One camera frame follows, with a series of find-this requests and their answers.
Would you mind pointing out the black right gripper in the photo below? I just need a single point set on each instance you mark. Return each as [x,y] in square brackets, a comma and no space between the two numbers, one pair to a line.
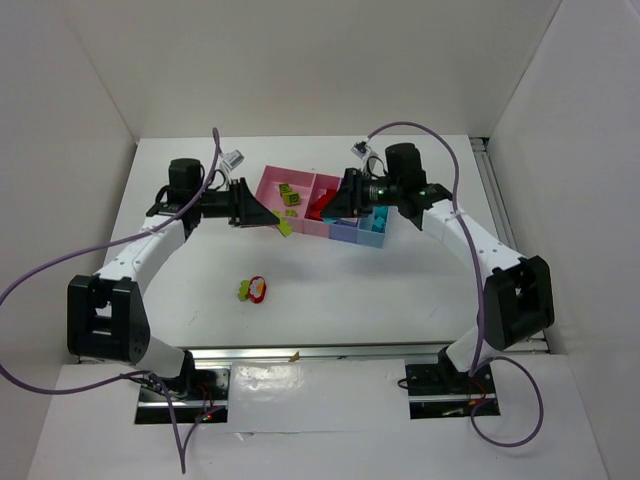
[354,190]

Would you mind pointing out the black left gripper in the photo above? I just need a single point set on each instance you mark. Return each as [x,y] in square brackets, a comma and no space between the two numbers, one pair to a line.
[235,201]

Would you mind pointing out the red lego brick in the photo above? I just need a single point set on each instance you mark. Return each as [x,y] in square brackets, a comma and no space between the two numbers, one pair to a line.
[316,207]

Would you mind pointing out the green lego brick from stack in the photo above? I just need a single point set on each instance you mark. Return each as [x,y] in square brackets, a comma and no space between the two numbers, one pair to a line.
[283,226]

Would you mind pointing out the red white flower lego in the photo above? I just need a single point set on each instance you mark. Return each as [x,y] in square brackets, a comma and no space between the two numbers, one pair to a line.
[257,289]

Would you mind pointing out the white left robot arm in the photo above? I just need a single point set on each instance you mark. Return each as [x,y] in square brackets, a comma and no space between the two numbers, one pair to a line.
[106,317]

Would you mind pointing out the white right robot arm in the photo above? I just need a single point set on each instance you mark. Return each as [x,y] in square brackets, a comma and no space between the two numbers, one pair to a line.
[443,220]

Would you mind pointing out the teal legos in container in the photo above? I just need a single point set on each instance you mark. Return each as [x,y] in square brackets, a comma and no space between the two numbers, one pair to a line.
[380,216]

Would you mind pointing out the blue purple container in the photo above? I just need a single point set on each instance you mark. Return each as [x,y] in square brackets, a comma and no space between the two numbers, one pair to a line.
[346,231]

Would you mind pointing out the pink small container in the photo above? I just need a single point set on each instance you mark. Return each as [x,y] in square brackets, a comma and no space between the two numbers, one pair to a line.
[323,189]

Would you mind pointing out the pink large container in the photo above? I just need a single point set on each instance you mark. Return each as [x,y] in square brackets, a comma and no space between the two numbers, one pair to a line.
[268,192]

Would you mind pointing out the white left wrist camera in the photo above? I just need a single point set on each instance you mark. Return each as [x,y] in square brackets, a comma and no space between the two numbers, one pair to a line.
[231,160]

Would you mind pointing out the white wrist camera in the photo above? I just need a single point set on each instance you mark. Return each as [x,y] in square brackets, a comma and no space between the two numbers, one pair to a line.
[231,160]
[361,149]

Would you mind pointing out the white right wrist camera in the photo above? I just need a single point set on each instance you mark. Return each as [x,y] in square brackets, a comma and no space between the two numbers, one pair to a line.
[361,149]

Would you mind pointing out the aluminium rail front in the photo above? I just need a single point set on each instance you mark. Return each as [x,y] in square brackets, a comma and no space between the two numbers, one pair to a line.
[226,355]

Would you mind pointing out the aluminium rail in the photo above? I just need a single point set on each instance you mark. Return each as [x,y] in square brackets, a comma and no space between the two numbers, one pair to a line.
[510,240]
[226,355]

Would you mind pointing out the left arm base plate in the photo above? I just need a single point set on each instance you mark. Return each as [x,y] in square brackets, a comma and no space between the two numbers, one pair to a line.
[206,395]

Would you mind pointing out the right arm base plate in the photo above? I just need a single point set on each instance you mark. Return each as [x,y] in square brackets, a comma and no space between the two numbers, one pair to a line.
[430,397]

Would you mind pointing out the aluminium rail right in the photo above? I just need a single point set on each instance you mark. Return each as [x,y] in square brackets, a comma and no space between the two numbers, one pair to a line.
[510,240]

